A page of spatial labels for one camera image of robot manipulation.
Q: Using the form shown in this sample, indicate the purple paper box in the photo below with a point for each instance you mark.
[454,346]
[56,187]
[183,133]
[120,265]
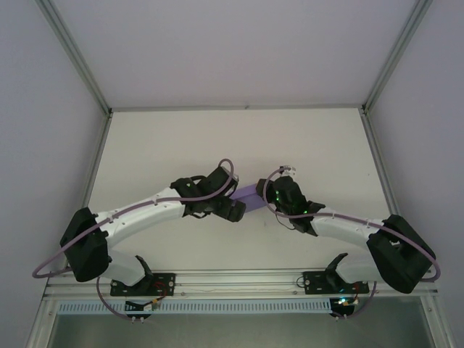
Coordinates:
[252,199]

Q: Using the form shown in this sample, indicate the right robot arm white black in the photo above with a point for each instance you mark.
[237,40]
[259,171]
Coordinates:
[398,253]

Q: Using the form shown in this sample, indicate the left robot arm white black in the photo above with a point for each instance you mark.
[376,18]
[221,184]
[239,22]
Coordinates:
[85,250]

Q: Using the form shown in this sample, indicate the right wiring connector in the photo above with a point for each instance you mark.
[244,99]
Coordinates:
[344,301]

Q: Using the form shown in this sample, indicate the wiring connector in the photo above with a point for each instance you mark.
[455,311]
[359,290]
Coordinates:
[148,305]
[344,301]

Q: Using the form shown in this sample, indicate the left wiring connector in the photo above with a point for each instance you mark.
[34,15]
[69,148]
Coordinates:
[148,305]

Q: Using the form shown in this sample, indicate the grey metal sheet panel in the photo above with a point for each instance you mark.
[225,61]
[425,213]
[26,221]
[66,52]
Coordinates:
[235,331]

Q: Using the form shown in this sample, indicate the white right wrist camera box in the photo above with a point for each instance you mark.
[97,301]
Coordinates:
[287,170]

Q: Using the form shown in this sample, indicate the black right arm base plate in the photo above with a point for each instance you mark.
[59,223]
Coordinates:
[313,282]

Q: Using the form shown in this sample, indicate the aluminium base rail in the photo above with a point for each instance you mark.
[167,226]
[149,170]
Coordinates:
[235,284]

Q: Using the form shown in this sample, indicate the aluminium right side rail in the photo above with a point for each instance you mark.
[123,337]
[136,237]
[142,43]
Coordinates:
[384,174]

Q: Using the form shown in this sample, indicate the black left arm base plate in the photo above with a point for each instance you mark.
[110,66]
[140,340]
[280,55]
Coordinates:
[165,282]

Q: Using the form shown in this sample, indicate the aluminium left side rail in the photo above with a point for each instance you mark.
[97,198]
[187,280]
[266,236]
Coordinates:
[90,181]

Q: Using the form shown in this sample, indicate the aluminium right frame post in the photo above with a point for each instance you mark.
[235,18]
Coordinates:
[395,58]

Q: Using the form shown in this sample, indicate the aluminium frame post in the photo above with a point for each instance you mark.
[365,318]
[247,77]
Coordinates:
[395,58]
[76,58]

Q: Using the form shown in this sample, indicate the aluminium left frame post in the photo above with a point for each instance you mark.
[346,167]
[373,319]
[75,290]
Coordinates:
[76,58]

